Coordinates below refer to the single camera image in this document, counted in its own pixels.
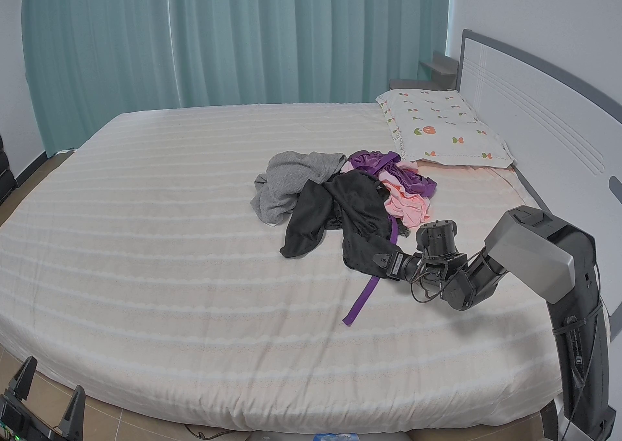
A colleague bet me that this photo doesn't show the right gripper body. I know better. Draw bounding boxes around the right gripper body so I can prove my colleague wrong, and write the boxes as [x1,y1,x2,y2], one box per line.
[372,251,428,284]

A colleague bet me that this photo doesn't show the grey bedside table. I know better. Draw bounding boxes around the grey bedside table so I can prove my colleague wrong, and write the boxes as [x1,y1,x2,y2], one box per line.
[389,51,460,91]

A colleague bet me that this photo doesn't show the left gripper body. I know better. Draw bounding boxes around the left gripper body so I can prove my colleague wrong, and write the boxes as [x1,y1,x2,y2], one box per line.
[0,393,67,441]

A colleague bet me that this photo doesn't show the blue-green curtain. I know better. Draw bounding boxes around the blue-green curtain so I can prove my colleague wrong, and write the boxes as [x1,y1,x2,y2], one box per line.
[21,0,454,158]

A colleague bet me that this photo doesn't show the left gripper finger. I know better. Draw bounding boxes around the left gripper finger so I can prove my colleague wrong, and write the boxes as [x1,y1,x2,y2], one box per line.
[4,355,39,402]
[56,384,87,436]

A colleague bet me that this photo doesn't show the bed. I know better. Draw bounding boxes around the bed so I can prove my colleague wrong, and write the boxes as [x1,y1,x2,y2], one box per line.
[0,29,622,433]

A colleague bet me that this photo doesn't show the white printed pillow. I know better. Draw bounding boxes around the white printed pillow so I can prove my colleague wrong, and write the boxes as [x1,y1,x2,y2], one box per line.
[375,88,516,170]

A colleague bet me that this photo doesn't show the pink garment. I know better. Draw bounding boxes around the pink garment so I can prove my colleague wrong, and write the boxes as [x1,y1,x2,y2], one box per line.
[340,161,432,231]

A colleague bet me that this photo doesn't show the purple garment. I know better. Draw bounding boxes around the purple garment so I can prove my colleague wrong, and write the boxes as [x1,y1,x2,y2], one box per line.
[342,150,438,326]

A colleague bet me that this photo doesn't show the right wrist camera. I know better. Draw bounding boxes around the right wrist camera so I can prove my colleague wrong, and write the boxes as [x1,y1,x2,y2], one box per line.
[415,220,459,263]

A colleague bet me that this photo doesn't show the grey garment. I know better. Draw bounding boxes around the grey garment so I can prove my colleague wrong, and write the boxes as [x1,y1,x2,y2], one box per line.
[250,150,349,227]

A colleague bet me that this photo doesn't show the black cable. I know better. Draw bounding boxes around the black cable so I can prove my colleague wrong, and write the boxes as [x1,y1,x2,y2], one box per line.
[409,271,446,305]

